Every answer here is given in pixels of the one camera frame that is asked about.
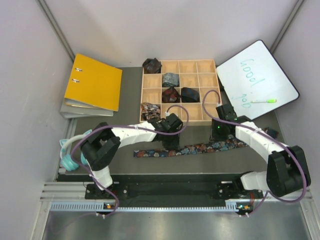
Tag navy floral long tie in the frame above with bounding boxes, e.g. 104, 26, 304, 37
133, 126, 280, 159

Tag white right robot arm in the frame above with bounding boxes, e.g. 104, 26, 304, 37
211, 104, 311, 198

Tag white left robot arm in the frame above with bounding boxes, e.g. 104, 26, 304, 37
80, 113, 183, 199

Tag orange floral rolled tie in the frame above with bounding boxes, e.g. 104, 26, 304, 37
140, 102, 161, 121

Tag red black rolled tie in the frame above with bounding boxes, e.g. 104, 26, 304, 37
161, 87, 180, 104

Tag dark blue rolled tie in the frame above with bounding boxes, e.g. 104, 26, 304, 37
180, 87, 200, 103

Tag grey patterned rolled tie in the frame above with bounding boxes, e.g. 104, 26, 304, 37
162, 72, 180, 88

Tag wooden grid organizer box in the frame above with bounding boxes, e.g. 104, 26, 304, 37
140, 58, 222, 126

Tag green marker pen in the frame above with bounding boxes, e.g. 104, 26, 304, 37
251, 99, 277, 104

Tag small whiteboard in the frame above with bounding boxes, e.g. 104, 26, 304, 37
216, 40, 300, 120

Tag dark maroon rolled tie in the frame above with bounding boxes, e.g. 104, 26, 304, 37
142, 58, 162, 74

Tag teal cat-ear headphones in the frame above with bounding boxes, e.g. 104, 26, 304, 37
59, 129, 92, 171

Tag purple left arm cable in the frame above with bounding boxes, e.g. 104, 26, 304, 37
71, 104, 190, 218

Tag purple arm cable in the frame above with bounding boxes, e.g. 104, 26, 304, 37
201, 89, 310, 218
71, 104, 190, 218

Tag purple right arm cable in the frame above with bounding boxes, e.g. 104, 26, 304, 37
201, 89, 310, 218

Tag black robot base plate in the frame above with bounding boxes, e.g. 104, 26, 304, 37
85, 182, 263, 205

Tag grey slotted cable duct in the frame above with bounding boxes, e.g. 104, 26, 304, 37
49, 198, 255, 213

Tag yellow ring binder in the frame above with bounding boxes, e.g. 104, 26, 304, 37
64, 53, 123, 112

